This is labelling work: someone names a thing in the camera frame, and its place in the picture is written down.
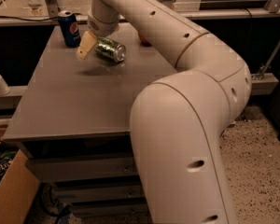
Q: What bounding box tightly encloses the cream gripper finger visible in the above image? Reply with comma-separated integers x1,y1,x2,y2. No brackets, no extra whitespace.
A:
77,31,97,60

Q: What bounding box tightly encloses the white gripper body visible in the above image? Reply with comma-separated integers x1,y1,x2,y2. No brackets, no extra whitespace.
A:
87,12,119,36

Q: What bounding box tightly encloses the green soda can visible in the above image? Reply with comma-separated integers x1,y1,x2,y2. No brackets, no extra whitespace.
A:
95,36,126,63

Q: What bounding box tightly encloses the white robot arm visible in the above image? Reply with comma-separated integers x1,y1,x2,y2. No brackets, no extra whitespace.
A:
88,0,252,224

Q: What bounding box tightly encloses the blue Pepsi can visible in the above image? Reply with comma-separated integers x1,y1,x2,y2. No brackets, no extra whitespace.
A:
58,10,81,48

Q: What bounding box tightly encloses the red apple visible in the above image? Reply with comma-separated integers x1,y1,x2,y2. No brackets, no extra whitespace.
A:
138,32,151,47

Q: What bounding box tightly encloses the grey drawer cabinet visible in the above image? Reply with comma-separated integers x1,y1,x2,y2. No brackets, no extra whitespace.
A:
4,23,175,210

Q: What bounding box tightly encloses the top grey drawer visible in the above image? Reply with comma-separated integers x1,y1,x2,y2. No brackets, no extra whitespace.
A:
26,155,137,182

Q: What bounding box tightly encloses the grey drawer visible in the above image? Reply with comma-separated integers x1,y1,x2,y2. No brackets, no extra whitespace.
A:
26,155,137,182
71,202,148,217
54,184,144,203

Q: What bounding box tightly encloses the middle grey drawer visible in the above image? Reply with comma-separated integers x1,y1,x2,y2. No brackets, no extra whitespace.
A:
54,184,144,203

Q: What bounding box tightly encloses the bottom grey drawer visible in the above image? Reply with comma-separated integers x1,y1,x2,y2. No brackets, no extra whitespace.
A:
71,202,148,217

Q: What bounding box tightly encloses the cardboard box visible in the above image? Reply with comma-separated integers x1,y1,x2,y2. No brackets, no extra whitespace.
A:
0,149,40,224

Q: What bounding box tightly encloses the black cable on rail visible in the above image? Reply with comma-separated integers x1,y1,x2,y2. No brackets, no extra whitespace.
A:
0,14,60,22

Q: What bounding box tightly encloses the black floor cable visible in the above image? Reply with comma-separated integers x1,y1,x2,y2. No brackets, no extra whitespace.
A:
38,184,73,224

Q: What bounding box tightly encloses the metal frame rail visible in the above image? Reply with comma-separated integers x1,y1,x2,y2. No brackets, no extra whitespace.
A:
0,8,280,27

